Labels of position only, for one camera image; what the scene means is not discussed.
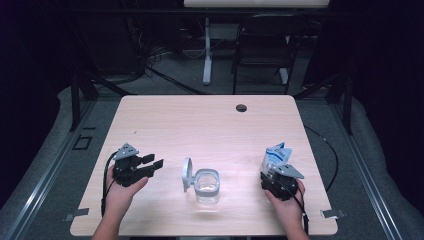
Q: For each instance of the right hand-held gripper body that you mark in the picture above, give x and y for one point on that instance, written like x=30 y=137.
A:
x=280 y=186

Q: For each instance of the black floor socket frame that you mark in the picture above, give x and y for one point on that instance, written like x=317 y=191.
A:
x=74 y=146

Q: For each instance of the white desk leg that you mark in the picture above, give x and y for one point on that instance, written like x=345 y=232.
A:
x=284 y=76
x=207 y=60

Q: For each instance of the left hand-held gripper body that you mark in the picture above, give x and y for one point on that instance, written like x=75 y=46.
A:
x=128 y=170

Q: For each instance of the clear jar with grey lid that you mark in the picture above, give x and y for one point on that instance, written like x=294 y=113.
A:
x=206 y=191

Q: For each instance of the grey table bracket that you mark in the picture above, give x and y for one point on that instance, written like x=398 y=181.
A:
x=333 y=213
x=78 y=213

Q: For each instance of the black metal frame stand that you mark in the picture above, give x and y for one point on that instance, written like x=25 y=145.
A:
x=75 y=100
x=348 y=106

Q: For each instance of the person's left hand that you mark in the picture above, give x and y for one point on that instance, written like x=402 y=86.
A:
x=120 y=198

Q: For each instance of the person's right hand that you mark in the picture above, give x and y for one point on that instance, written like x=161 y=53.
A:
x=291 y=210

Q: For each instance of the aluminium floor rail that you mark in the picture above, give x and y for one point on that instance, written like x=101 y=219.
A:
x=50 y=173
x=363 y=173

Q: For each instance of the white stand-up pouch bag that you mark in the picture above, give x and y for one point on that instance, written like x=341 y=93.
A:
x=275 y=156

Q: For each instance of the black curtain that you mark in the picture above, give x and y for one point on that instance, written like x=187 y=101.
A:
x=26 y=83
x=390 y=83

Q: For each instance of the black folding chair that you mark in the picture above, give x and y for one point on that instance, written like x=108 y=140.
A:
x=266 y=53

